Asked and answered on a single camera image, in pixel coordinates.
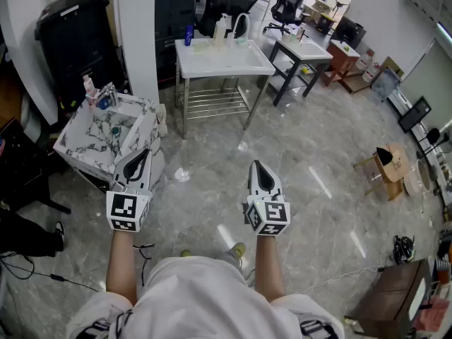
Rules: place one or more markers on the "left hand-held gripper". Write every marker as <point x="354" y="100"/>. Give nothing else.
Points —
<point x="123" y="207"/>

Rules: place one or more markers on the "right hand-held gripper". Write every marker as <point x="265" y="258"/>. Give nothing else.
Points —
<point x="272" y="214"/>

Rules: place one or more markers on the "person's left forearm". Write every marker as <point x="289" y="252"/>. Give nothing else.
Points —
<point x="120" y="267"/>

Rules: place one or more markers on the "person's right forearm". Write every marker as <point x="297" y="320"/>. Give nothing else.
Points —
<point x="270" y="267"/>

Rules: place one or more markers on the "marble sink cabinet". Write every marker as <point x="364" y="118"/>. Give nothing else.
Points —
<point x="81" y="143"/>

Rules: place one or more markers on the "person's yellow sneaker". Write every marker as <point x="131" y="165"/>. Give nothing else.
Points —
<point x="186" y="253"/>
<point x="239" y="250"/>

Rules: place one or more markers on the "chrome faucet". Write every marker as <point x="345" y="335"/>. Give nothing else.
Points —
<point x="107" y="95"/>

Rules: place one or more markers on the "steel sink stand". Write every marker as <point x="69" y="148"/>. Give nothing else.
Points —
<point x="212" y="102"/>

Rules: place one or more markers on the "pink bottle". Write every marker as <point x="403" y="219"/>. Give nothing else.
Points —
<point x="88" y="87"/>

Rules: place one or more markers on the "black desk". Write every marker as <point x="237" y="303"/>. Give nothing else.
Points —
<point x="21" y="161"/>

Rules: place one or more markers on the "black cone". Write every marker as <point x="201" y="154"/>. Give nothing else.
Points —
<point x="384" y="155"/>

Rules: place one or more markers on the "person's white clothing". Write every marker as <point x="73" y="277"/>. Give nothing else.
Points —
<point x="197" y="295"/>

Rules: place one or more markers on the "large white ceramic sink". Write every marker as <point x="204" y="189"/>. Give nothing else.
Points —
<point x="226" y="60"/>

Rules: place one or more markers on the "wooden stool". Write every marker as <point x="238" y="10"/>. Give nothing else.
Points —
<point x="395" y="168"/>

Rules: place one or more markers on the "small white ceramic sink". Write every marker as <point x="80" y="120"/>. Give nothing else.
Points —
<point x="309" y="49"/>

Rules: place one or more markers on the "brown cabinet with white top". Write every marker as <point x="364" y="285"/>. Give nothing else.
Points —
<point x="340" y="62"/>

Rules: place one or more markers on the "blue bottle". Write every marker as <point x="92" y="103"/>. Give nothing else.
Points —
<point x="189" y="36"/>

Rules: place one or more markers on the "small white bottle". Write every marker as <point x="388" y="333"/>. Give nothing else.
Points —
<point x="230" y="40"/>

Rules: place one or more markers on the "clear plastic jug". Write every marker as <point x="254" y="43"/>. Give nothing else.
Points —
<point x="365" y="60"/>
<point x="371" y="72"/>

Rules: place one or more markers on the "clear pump bottle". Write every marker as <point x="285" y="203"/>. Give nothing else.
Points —
<point x="301" y="33"/>

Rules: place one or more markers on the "blue-grey framed panel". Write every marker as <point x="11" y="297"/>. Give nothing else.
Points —
<point x="385" y="83"/>

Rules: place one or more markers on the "white pump bottle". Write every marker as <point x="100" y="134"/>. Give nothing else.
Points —
<point x="219" y="34"/>

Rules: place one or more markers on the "black monitor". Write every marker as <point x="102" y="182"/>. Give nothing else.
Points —
<point x="415" y="115"/>

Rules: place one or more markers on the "dark wooden cabinet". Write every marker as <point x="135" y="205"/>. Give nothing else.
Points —
<point x="388" y="295"/>

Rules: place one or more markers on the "white curved faucet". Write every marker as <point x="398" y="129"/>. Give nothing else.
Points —
<point x="243" y="17"/>

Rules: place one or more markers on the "yellow and black box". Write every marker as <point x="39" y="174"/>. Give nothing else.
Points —
<point x="325" y="23"/>

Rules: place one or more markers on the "black box machine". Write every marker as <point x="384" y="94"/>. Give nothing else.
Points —
<point x="349" y="32"/>

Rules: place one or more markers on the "flat cardboard box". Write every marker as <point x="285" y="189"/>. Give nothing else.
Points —
<point x="393" y="65"/>

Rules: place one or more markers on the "black swivel office chair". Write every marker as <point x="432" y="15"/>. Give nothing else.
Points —
<point x="287" y="2"/>

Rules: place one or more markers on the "black high-back mesh chair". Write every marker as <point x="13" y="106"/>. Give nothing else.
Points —
<point x="229" y="2"/>

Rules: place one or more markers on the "standing fan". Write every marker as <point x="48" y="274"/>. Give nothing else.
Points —
<point x="339" y="4"/>

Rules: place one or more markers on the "pink cloth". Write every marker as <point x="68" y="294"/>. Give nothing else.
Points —
<point x="432" y="314"/>

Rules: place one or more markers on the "black frame table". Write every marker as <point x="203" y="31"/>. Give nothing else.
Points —
<point x="287" y="80"/>

